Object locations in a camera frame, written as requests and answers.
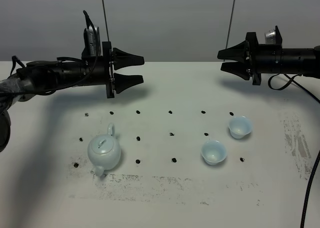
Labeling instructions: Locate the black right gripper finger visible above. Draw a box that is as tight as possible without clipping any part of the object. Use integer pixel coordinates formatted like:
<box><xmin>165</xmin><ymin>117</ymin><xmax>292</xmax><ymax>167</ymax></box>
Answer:
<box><xmin>217</xmin><ymin>41</ymin><xmax>249</xmax><ymax>61</ymax></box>
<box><xmin>220</xmin><ymin>62</ymin><xmax>251</xmax><ymax>80</ymax></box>

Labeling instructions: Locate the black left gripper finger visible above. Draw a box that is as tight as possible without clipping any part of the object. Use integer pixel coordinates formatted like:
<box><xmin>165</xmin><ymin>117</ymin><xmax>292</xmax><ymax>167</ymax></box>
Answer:
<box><xmin>113</xmin><ymin>73</ymin><xmax>144</xmax><ymax>94</ymax></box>
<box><xmin>112</xmin><ymin>48</ymin><xmax>145</xmax><ymax>70</ymax></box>

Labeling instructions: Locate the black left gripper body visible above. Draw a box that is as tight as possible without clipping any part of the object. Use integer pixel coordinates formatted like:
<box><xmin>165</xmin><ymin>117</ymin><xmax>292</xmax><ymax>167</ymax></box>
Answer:
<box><xmin>81</xmin><ymin>41</ymin><xmax>115</xmax><ymax>98</ymax></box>

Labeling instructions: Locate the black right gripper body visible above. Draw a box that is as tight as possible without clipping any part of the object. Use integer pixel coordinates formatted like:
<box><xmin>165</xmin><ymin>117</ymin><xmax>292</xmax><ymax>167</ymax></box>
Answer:
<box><xmin>245</xmin><ymin>32</ymin><xmax>282</xmax><ymax>85</ymax></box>

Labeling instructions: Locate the pale blue porcelain teapot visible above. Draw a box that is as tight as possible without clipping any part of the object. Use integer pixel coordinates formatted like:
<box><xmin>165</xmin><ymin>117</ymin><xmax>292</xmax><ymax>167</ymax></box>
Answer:
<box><xmin>87</xmin><ymin>123</ymin><xmax>121</xmax><ymax>177</ymax></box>

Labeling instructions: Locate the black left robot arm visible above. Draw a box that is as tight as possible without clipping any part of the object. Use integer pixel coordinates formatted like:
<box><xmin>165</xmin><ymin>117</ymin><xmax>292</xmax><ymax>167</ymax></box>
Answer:
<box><xmin>0</xmin><ymin>42</ymin><xmax>145</xmax><ymax>150</ymax></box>

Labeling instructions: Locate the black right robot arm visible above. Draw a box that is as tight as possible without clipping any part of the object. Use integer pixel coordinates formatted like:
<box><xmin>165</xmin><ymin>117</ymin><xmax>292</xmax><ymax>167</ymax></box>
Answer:
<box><xmin>217</xmin><ymin>32</ymin><xmax>320</xmax><ymax>85</ymax></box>

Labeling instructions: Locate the far pale blue teacup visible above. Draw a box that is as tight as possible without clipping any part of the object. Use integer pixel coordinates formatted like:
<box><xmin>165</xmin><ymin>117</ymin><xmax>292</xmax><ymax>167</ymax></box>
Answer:
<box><xmin>228</xmin><ymin>116</ymin><xmax>253</xmax><ymax>139</ymax></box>

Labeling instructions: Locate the pale blue teacup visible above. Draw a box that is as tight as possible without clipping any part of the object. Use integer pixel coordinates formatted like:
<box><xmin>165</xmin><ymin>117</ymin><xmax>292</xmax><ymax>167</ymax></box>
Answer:
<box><xmin>228</xmin><ymin>116</ymin><xmax>253</xmax><ymax>139</ymax></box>
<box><xmin>200</xmin><ymin>140</ymin><xmax>227</xmax><ymax>165</ymax></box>

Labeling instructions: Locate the near pale blue teacup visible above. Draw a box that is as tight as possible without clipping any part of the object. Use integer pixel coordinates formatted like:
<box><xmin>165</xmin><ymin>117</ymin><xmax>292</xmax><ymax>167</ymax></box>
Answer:
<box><xmin>200</xmin><ymin>140</ymin><xmax>227</xmax><ymax>165</ymax></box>

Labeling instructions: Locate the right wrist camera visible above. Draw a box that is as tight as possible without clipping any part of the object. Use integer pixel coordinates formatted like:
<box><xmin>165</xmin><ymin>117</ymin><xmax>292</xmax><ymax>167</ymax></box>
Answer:
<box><xmin>264</xmin><ymin>26</ymin><xmax>283</xmax><ymax>45</ymax></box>

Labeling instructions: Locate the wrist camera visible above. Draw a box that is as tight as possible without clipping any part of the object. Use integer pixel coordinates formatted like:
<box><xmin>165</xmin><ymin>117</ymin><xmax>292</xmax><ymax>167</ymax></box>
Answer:
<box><xmin>264</xmin><ymin>26</ymin><xmax>283</xmax><ymax>45</ymax></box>
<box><xmin>82</xmin><ymin>26</ymin><xmax>101</xmax><ymax>57</ymax></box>

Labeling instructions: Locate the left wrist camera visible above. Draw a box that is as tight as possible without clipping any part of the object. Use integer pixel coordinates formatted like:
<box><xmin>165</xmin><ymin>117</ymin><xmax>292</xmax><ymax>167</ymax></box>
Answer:
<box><xmin>82</xmin><ymin>26</ymin><xmax>101</xmax><ymax>57</ymax></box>

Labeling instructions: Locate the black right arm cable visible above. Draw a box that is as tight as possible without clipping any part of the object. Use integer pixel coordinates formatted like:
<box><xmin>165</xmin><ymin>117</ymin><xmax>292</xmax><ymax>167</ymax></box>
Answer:
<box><xmin>268</xmin><ymin>72</ymin><xmax>320</xmax><ymax>228</ymax></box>

